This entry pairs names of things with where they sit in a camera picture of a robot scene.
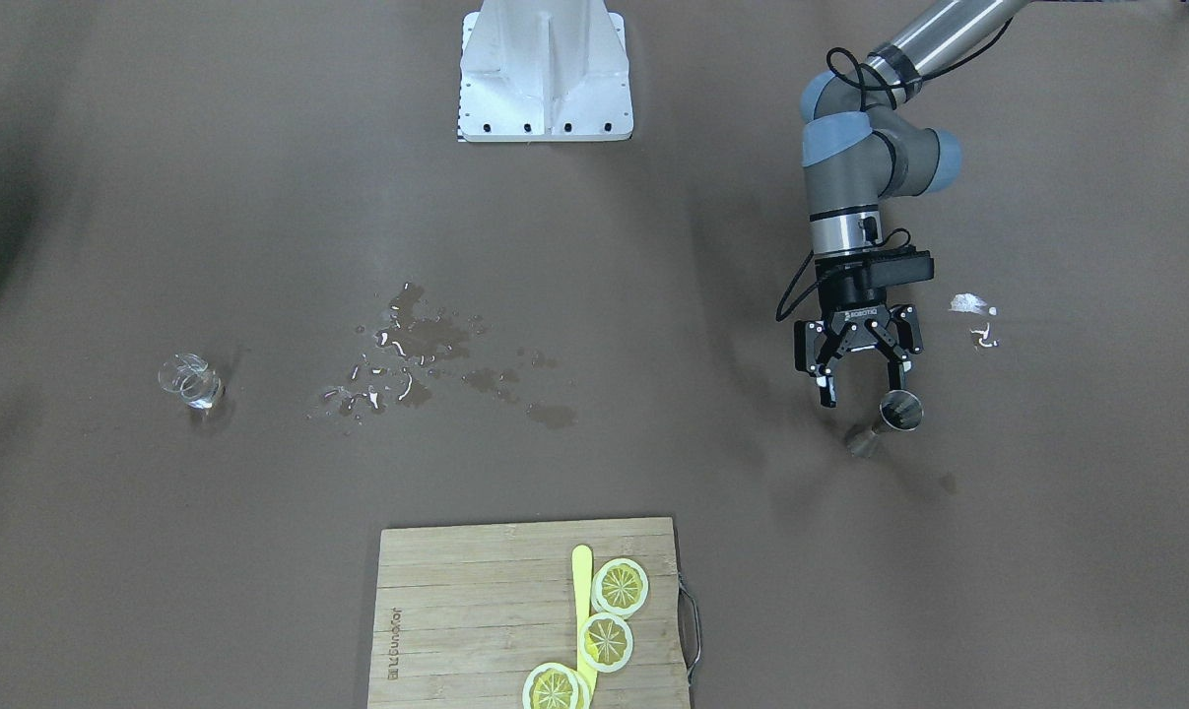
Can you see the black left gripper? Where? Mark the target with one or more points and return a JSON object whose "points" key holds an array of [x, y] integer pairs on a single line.
{"points": [[857, 298]]}

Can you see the steel jigger measuring cup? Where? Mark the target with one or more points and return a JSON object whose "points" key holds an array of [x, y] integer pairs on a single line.
{"points": [[898, 411]]}

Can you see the clear glass beaker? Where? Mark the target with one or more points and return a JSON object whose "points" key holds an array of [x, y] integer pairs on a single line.
{"points": [[191, 379]]}

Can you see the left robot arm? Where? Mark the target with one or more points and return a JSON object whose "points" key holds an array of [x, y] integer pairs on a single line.
{"points": [[858, 152]]}

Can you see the white crumbs on table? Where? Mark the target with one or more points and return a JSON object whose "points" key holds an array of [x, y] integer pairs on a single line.
{"points": [[981, 315]]}

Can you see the lemon slice top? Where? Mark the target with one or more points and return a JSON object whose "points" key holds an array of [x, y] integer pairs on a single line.
{"points": [[620, 587]]}

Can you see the lemon slice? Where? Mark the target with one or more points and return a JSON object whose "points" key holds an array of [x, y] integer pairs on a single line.
{"points": [[620, 587], [554, 685], [605, 643]]}

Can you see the yellow plastic knife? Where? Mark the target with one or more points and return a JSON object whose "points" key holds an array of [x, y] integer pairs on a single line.
{"points": [[581, 559]]}

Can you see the lemon slice middle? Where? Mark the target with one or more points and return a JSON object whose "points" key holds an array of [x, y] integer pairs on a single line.
{"points": [[605, 643]]}

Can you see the lemon slice bottom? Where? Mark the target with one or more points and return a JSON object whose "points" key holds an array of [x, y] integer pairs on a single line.
{"points": [[554, 685]]}

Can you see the spilled liquid puddle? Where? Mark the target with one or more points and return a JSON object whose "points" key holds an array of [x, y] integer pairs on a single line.
{"points": [[415, 354]]}

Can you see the bamboo cutting board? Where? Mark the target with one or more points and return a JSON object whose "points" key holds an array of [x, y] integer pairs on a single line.
{"points": [[464, 613]]}

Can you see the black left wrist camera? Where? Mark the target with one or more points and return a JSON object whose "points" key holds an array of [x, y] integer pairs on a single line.
{"points": [[877, 269]]}

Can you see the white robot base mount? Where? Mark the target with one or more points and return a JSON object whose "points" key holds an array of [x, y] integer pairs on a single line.
{"points": [[544, 72]]}

